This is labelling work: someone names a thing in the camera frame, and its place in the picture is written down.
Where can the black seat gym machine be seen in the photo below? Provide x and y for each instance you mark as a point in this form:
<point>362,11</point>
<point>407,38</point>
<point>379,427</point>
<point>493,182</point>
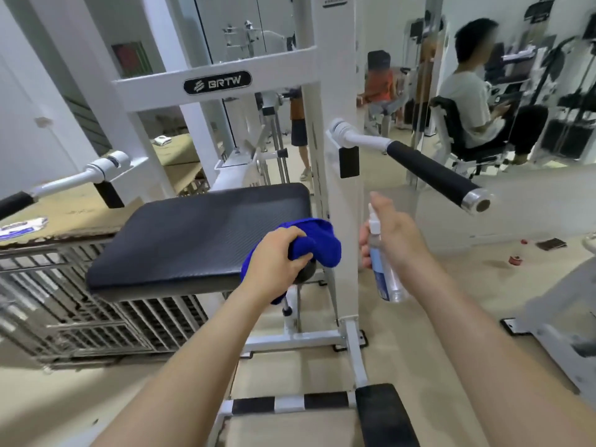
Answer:
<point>465,155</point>

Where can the small red tape roll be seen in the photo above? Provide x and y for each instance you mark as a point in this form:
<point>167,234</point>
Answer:
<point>515,260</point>

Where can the person's left forearm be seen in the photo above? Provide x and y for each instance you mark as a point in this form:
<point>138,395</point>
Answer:
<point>195,363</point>

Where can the person's right forearm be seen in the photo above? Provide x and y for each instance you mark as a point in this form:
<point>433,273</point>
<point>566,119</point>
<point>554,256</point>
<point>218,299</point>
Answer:
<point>479,349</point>

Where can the small white object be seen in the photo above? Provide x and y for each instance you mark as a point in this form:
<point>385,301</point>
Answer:
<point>162,140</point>

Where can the person's left hand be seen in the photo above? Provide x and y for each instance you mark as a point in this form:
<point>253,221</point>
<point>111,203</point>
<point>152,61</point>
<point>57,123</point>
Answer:
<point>270,269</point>

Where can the black weight stack machine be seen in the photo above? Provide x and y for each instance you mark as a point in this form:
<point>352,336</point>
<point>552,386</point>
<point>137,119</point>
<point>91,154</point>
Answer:
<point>568,125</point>

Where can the black padded machine seat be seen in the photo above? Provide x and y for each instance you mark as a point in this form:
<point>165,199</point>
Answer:
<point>186,237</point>

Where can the red and green wall sign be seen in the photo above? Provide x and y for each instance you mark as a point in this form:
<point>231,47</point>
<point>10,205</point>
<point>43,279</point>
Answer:
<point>132,60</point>

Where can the white gym machine frame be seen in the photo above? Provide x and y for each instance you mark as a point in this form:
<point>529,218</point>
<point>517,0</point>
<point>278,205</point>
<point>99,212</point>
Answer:
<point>335,65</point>

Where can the white gym machine base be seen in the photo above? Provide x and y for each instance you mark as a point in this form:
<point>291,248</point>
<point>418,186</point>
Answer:
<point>554,321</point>

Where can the person's right thumb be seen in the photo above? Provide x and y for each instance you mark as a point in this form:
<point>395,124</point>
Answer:
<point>364,249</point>

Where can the person's right hand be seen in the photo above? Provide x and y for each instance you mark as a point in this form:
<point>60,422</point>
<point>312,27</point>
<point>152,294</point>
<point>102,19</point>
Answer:
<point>400,242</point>

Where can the brown cardboard sheet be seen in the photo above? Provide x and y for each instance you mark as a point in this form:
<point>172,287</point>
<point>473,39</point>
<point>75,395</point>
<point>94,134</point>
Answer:
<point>74,214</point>

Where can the flat black object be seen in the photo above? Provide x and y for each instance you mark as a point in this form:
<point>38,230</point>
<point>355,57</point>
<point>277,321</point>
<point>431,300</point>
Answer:
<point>551,244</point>

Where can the blue and white sticker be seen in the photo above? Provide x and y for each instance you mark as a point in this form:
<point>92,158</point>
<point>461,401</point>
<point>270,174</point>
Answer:
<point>21,229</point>

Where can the person's left thumb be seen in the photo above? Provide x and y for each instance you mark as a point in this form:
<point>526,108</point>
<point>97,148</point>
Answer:
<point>301,265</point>

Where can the blue microfibre cloth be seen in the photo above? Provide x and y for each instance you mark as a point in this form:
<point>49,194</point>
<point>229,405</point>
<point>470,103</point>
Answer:
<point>321,246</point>

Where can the clear spray bottle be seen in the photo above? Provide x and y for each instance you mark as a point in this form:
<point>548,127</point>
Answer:
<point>391,286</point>

